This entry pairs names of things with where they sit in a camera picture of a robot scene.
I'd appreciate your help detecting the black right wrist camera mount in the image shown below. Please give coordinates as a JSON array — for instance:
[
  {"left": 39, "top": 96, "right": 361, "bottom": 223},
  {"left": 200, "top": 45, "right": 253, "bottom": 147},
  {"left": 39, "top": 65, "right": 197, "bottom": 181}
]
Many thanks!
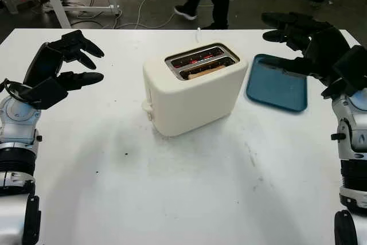
[{"left": 321, "top": 45, "right": 367, "bottom": 98}]

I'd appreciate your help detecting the blue plastic tray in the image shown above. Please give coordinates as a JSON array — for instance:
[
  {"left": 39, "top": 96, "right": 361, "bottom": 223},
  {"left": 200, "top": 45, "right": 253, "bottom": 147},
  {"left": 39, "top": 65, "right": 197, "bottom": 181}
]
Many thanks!
[{"left": 245, "top": 53, "right": 309, "bottom": 113}]

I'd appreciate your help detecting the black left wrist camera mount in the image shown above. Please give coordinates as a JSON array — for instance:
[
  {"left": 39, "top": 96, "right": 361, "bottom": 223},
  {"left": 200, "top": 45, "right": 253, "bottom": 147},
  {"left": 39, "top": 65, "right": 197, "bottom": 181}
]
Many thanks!
[{"left": 18, "top": 76, "right": 69, "bottom": 110}]

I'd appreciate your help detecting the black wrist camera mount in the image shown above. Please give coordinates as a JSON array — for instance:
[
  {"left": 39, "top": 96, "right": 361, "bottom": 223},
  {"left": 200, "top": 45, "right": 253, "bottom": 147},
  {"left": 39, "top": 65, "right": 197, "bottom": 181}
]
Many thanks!
[
  {"left": 18, "top": 76, "right": 69, "bottom": 110},
  {"left": 321, "top": 45, "right": 367, "bottom": 98}
]

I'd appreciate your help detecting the cream two-slot toaster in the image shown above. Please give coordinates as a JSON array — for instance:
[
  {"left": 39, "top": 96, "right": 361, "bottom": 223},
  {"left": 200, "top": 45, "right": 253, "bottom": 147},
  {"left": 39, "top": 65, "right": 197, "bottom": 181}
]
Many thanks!
[{"left": 142, "top": 41, "right": 249, "bottom": 137}]

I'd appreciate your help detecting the toast slice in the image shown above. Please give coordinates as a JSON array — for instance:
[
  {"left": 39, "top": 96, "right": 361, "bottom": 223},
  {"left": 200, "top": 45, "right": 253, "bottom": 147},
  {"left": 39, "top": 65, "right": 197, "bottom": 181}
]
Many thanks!
[{"left": 188, "top": 65, "right": 227, "bottom": 80}]

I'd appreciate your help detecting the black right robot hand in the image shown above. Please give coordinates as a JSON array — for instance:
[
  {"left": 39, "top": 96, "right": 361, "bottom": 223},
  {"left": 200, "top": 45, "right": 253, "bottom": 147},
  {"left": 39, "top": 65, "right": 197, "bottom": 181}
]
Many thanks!
[{"left": 259, "top": 11, "right": 352, "bottom": 81}]

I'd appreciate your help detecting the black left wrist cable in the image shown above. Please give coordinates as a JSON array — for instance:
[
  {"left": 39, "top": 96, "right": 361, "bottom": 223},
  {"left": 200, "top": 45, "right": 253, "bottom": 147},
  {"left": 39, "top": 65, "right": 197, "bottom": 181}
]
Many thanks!
[{"left": 0, "top": 77, "right": 28, "bottom": 101}]

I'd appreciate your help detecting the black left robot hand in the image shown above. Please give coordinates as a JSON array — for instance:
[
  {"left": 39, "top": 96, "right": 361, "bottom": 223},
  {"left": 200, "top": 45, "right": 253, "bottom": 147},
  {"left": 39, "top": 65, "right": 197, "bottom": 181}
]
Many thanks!
[{"left": 22, "top": 29, "right": 106, "bottom": 91}]

